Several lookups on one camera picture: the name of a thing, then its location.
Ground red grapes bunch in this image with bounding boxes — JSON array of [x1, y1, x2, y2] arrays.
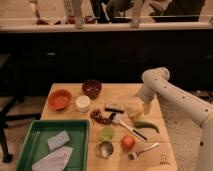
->
[[90, 109, 112, 125]]

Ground yellow banana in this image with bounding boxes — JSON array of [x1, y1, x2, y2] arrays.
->
[[128, 107, 144, 120]]

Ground red orange tomato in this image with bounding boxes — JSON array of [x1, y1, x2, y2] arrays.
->
[[121, 135, 135, 151]]

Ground black office chair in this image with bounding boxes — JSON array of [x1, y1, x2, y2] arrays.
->
[[0, 58, 41, 163]]

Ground green plastic tray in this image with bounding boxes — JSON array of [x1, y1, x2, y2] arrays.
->
[[15, 120, 89, 171]]

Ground small grey sponge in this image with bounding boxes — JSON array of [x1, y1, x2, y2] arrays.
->
[[47, 131, 70, 151]]

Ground white spatula black handle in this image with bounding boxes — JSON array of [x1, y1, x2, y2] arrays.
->
[[110, 113, 147, 141]]

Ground silver fork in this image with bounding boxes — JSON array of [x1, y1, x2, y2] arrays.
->
[[128, 143, 159, 160]]

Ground green plastic cup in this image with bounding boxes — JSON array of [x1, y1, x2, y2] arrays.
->
[[100, 127, 115, 141]]

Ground metal measuring cup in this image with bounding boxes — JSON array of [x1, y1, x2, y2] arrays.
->
[[98, 141, 114, 158]]

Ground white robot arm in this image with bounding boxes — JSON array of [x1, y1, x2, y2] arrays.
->
[[137, 67, 213, 171]]

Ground dark red bowl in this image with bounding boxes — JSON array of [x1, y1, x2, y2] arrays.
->
[[82, 80, 102, 99]]

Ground large grey cloth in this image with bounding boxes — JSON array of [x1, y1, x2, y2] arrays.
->
[[32, 146, 73, 171]]

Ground white plastic cup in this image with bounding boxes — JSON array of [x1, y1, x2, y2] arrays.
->
[[75, 95, 91, 112]]

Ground green chili pepper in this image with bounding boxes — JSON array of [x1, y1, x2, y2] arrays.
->
[[133, 122, 160, 133]]

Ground orange bowl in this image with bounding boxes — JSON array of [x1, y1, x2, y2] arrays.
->
[[48, 89, 72, 110]]

